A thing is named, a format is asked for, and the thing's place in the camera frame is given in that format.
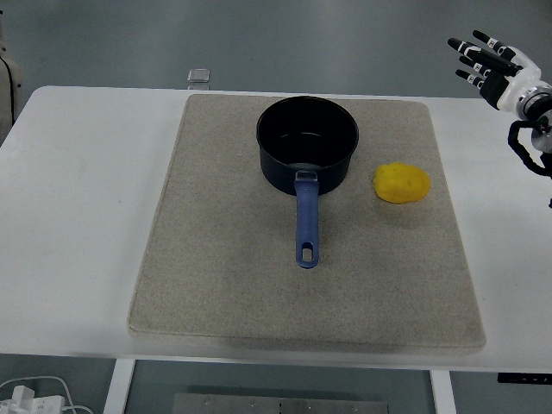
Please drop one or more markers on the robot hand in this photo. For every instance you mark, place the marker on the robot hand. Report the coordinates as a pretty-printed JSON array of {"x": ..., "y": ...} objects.
[{"x": 513, "y": 82}]

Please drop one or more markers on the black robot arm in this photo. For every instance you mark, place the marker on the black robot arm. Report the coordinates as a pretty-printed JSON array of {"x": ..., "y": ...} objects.
[{"x": 537, "y": 101}]

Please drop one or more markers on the black table control panel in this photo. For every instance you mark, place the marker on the black table control panel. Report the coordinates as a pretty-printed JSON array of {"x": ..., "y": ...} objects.
[{"x": 524, "y": 378}]

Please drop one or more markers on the white table leg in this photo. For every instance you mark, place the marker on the white table leg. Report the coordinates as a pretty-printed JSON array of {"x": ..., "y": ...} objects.
[
  {"x": 118, "y": 388},
  {"x": 442, "y": 394}
]

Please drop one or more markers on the beige rectangular mat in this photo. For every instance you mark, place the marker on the beige rectangular mat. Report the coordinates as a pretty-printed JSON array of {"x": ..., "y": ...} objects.
[{"x": 241, "y": 267}]

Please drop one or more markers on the grey metal plate with screws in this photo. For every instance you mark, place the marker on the grey metal plate with screws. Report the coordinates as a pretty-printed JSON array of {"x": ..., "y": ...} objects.
[{"x": 280, "y": 405}]

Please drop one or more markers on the white power strip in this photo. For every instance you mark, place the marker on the white power strip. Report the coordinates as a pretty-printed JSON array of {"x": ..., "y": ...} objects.
[{"x": 30, "y": 403}]

